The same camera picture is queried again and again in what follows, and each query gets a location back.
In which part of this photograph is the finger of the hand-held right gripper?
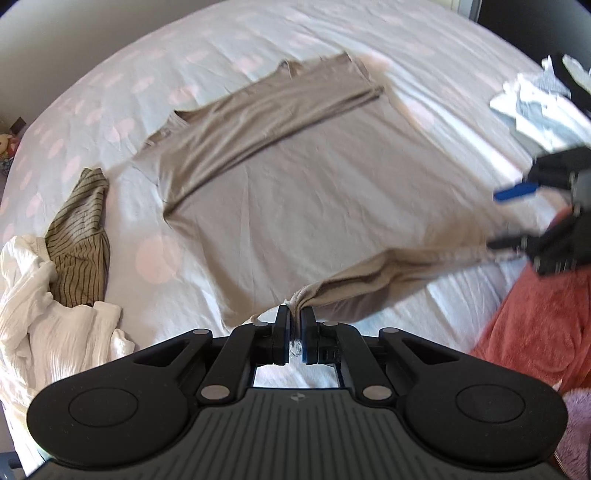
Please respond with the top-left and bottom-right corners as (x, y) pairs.
(487, 217), (591, 278)
(492, 147), (591, 202)

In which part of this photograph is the pile of white grey clothes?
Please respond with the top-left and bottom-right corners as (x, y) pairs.
(489, 54), (591, 154)

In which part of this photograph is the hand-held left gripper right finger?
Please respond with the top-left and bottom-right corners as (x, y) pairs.
(299, 305), (459, 404)

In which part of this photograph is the plush toy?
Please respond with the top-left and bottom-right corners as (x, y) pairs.
(0, 133), (22, 172)

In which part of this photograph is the person's right forearm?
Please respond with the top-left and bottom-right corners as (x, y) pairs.
(470, 265), (591, 394)

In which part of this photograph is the bed with pink-dotted sheet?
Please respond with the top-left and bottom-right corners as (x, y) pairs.
(0, 0), (591, 467)

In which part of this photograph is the dark wooden furniture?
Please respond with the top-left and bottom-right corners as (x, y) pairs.
(480, 0), (591, 63)

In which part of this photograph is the taupe t-shirt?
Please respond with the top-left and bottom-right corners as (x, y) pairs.
(131, 52), (548, 331)

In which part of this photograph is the olive striped garment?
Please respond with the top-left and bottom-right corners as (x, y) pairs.
(45, 167), (112, 308)

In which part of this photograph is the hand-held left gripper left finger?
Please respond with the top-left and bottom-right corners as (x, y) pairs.
(134, 305), (295, 405)

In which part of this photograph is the white crinkled garment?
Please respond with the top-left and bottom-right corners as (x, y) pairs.
(0, 234), (137, 404)

